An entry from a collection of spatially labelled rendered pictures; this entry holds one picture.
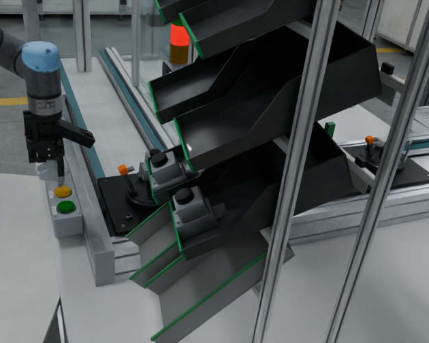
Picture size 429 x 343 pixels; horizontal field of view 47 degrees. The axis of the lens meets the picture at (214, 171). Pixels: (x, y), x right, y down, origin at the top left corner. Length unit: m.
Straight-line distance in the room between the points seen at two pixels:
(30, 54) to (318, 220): 0.81
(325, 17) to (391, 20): 6.25
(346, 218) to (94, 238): 0.68
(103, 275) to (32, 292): 0.16
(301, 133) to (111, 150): 1.02
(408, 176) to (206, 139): 0.97
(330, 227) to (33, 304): 0.78
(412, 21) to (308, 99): 5.93
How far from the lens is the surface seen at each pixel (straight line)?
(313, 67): 0.61
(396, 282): 1.35
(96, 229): 1.20
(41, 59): 1.12
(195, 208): 0.76
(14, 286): 1.22
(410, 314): 1.28
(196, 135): 0.74
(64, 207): 1.24
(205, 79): 0.86
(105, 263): 1.15
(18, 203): 1.48
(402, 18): 6.70
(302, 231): 1.34
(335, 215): 1.37
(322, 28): 0.59
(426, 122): 2.08
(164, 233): 1.04
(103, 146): 1.61
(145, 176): 1.21
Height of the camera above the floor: 1.70
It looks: 31 degrees down
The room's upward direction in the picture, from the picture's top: 6 degrees clockwise
